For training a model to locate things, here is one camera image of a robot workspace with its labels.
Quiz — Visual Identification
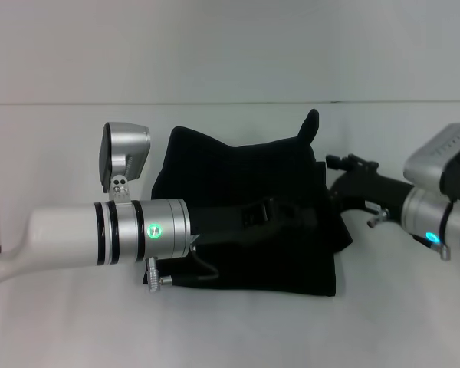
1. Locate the black t-shirt with FREE print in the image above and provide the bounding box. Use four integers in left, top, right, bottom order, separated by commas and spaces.
149, 108, 354, 298

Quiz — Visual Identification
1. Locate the silver right gripper cable plug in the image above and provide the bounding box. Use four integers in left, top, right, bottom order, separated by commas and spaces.
367, 208, 390, 228

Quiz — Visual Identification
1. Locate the thin dark left gripper cable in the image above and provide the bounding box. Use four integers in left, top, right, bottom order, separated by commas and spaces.
170, 245, 220, 288

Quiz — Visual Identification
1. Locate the silver left camera mount bracket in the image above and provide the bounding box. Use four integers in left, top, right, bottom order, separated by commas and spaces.
107, 174, 132, 204

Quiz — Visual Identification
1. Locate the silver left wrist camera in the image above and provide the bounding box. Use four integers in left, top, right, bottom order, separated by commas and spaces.
98, 121, 152, 192

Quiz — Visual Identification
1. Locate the silver left arm cable plug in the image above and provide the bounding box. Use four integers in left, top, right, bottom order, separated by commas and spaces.
141, 256, 174, 294

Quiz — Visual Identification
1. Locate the thin dark right gripper cable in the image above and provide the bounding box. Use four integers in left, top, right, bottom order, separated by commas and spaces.
412, 232, 442, 252

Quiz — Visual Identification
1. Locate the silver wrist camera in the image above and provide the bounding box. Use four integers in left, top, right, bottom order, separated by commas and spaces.
402, 121, 460, 202
98, 121, 152, 192

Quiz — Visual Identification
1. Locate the thin dark gripper cable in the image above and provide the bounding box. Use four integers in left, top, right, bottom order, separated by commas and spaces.
412, 232, 442, 252
170, 245, 220, 288

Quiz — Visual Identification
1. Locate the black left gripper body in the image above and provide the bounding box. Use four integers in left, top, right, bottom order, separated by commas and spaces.
186, 202, 254, 248

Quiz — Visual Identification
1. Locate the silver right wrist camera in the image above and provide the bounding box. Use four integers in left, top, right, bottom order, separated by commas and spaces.
402, 121, 460, 202

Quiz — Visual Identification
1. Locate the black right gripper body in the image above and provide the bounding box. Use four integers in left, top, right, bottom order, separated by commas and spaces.
328, 163, 416, 224

